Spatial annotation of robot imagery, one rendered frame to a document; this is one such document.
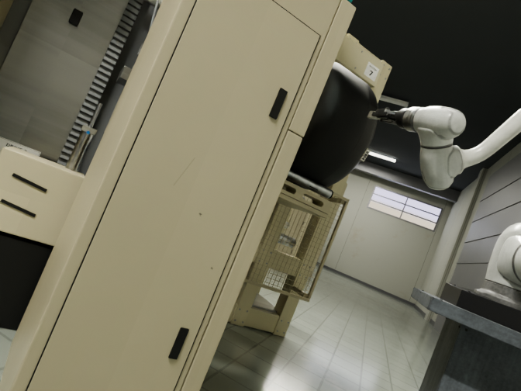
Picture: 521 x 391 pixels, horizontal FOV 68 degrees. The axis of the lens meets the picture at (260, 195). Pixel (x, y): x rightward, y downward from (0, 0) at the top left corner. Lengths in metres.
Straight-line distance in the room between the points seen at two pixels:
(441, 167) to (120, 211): 1.04
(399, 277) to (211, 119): 12.19
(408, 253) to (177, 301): 12.16
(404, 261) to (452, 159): 11.52
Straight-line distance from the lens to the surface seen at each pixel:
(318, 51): 1.04
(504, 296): 1.47
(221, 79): 0.90
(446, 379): 1.42
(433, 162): 1.43
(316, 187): 1.76
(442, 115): 1.38
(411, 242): 12.95
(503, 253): 1.48
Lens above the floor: 0.67
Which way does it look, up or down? 3 degrees up
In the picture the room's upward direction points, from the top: 22 degrees clockwise
